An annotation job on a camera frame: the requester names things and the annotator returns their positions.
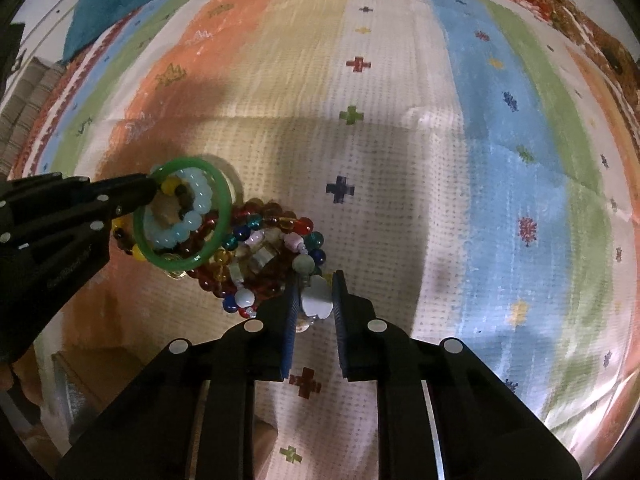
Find light blue bead bracelet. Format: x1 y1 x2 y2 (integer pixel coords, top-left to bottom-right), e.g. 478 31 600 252
144 167 214 252

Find white stone charm bracelet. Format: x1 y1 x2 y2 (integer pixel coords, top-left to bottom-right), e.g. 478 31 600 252
226 226 335 334

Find striped colourful mat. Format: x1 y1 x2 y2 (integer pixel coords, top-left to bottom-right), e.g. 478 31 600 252
12 0 639 474

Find yellow and black bead bracelet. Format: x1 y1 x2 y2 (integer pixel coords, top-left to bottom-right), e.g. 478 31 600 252
110 173 194 264

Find multicolour glass bead bracelet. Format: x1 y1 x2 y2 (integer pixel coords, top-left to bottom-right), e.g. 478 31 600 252
211 211 328 320

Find dark red bead bracelet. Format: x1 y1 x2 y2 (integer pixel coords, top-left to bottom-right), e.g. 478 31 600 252
169 198 312 311

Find green jade bangle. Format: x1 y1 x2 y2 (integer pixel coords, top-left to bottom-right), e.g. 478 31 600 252
132 156 232 272

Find grey striped cushion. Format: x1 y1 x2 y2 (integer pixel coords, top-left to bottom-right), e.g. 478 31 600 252
1 58 65 180

